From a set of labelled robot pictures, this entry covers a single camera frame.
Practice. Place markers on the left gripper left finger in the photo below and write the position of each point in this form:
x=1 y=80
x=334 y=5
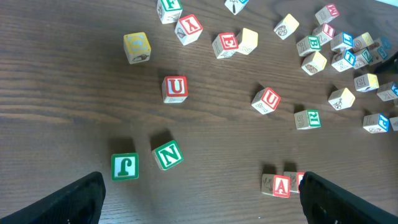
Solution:
x=79 y=202

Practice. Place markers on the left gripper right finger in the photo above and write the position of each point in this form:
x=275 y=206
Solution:
x=325 y=202

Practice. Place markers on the red i block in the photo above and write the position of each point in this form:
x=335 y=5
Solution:
x=324 y=32
x=295 y=180

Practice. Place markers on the red A block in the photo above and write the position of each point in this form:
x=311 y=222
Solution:
x=275 y=185

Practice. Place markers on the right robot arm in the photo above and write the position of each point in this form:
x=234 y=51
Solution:
x=388 y=67

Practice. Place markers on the green J block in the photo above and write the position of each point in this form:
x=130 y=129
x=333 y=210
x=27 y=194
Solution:
x=125 y=166

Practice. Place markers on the green R block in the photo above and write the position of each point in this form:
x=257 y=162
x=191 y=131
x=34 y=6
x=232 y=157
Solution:
x=307 y=119

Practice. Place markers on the blue P block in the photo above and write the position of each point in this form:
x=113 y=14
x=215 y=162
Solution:
x=376 y=123

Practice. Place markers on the green N block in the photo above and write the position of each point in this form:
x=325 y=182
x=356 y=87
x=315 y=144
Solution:
x=168 y=155

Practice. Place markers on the yellow block centre right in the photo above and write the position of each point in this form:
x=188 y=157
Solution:
x=341 y=99

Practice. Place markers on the red U block centre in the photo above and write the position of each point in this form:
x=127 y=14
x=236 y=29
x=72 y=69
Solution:
x=266 y=101

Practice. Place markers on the red u block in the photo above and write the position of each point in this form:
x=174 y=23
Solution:
x=266 y=101
x=174 y=89

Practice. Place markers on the blue 2 block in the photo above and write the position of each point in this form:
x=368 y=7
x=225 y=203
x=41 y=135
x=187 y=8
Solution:
x=388 y=91

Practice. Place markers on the yellow block below B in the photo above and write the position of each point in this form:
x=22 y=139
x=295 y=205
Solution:
x=314 y=63

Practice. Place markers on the blue T block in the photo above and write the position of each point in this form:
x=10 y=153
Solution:
x=343 y=60

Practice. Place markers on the red U block left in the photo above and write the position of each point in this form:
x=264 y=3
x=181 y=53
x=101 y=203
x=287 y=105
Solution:
x=174 y=89

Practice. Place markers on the green Z block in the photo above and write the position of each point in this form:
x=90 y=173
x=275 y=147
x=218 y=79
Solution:
x=363 y=58

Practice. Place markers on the green B block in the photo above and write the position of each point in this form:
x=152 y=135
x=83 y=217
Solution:
x=307 y=45

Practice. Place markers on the blue 5 block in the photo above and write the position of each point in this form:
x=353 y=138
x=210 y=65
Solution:
x=378 y=54

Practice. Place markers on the blue L block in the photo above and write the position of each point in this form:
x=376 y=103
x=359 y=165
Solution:
x=341 y=42

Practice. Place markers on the yellow block far left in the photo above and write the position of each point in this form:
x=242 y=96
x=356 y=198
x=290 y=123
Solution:
x=137 y=47

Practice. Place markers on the yellow O block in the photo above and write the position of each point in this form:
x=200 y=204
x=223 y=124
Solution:
x=362 y=41

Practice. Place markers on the blue D block upper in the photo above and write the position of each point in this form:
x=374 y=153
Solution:
x=383 y=42

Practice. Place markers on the yellow block top centre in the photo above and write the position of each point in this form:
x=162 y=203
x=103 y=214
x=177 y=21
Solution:
x=286 y=26

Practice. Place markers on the yellow block beside E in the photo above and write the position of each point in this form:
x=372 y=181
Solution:
x=247 y=41

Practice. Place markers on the red E block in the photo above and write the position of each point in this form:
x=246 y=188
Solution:
x=225 y=45

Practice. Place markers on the red W block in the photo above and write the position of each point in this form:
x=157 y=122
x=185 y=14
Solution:
x=327 y=14

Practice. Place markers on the red Y block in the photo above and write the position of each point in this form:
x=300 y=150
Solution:
x=188 y=29

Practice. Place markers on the green F block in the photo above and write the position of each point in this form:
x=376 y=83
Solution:
x=169 y=11

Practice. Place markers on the blue X block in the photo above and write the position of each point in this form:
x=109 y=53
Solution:
x=235 y=6

